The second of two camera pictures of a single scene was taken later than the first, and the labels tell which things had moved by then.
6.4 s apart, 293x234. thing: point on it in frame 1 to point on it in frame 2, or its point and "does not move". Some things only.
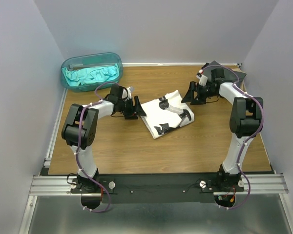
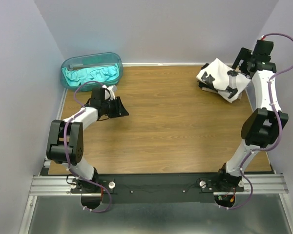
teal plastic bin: (82, 72) does not move
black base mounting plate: (197, 187) does not move
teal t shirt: (90, 75) does not move
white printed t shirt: (166, 113) to (228, 82)
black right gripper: (189, 95) to (242, 55)
